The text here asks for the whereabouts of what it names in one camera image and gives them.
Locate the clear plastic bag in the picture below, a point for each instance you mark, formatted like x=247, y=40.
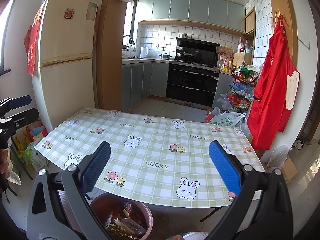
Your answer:
x=276, y=157

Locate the grey lower cabinets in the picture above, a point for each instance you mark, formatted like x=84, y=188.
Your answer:
x=140, y=85

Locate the grey upper cabinets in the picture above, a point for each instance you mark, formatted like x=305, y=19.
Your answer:
x=190, y=10

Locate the cardboard box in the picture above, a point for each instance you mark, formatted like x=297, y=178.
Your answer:
x=290, y=170

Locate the white kettle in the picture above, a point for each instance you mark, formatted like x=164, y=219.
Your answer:
x=144, y=52

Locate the grey cabinets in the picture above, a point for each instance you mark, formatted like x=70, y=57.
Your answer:
x=190, y=10
x=140, y=85

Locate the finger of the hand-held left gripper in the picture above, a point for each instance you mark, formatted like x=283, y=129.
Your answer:
x=21, y=101
x=26, y=116

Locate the yellow wall hook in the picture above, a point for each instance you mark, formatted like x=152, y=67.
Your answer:
x=278, y=16

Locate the paper note on fridge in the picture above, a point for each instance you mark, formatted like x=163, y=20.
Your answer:
x=91, y=10

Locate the steel pot with lid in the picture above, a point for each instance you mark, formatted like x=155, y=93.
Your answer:
x=165, y=56

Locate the pink plastic bin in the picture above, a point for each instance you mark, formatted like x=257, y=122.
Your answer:
x=146, y=213

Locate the wall outlet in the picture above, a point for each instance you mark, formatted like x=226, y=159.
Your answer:
x=161, y=45

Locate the white bag with green print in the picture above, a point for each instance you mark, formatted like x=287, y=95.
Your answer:
x=227, y=120

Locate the small steel pot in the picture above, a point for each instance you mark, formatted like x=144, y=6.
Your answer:
x=183, y=35

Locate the cream refrigerator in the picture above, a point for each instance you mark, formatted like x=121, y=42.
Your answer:
x=67, y=80

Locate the red hanging banner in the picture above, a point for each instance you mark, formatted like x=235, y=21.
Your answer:
x=32, y=47

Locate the crumpled white plastic bags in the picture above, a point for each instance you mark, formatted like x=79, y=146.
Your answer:
x=223, y=102

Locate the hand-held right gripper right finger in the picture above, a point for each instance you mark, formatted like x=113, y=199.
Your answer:
x=225, y=170

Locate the red fridge magnet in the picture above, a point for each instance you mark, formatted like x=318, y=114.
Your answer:
x=69, y=13

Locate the checkered bunny tablecloth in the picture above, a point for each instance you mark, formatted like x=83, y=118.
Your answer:
x=150, y=150

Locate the black table leg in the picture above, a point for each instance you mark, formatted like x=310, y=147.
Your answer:
x=211, y=213

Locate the group of bottles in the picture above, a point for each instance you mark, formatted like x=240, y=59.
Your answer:
x=245, y=47

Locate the black range hood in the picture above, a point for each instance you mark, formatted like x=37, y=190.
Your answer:
x=200, y=48

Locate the pair of shoes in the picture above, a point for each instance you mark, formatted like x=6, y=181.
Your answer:
x=301, y=143

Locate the red apron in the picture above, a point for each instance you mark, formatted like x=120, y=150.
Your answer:
x=272, y=80

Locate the black wok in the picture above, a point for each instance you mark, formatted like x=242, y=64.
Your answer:
x=185, y=54

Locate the pile of colourful floor bags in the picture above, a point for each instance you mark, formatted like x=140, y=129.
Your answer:
x=32, y=152

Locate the wooden wall cabinet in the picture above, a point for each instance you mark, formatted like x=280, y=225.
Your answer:
x=250, y=20

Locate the person's white clothing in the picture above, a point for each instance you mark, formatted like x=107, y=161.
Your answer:
x=195, y=236

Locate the red paper bag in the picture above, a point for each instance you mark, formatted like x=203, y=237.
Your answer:
x=208, y=116

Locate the pile of snack packets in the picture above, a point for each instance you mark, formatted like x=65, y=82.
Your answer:
x=226, y=60

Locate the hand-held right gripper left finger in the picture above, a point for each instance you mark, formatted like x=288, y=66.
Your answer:
x=96, y=166

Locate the black oven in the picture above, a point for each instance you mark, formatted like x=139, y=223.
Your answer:
x=190, y=85

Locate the person's left hand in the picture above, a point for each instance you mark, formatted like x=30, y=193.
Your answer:
x=3, y=162

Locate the kitchen faucet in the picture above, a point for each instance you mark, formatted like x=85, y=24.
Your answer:
x=131, y=40

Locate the window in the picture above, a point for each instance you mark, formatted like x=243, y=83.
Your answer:
x=5, y=35

